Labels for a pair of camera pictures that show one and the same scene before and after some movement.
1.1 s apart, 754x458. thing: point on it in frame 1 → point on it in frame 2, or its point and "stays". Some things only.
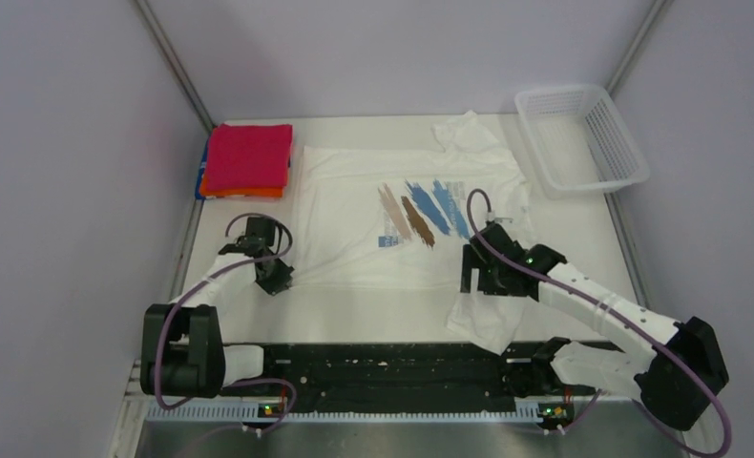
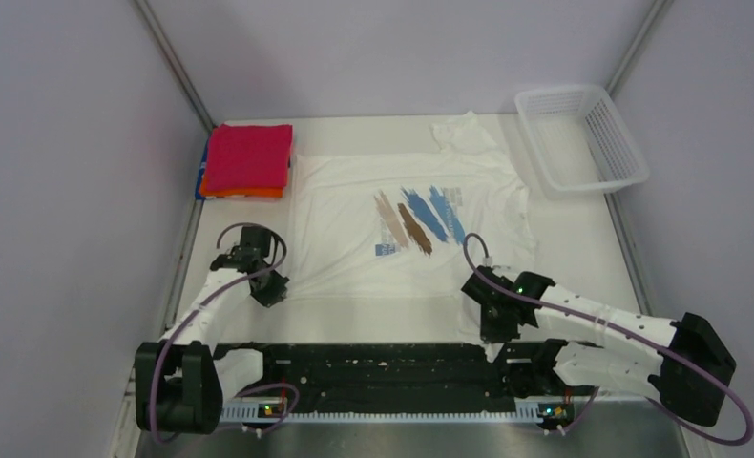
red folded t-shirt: [245, 156] stays
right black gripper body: [489, 278] → [494, 326]
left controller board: [269, 410] stays
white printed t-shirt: [395, 222] stays
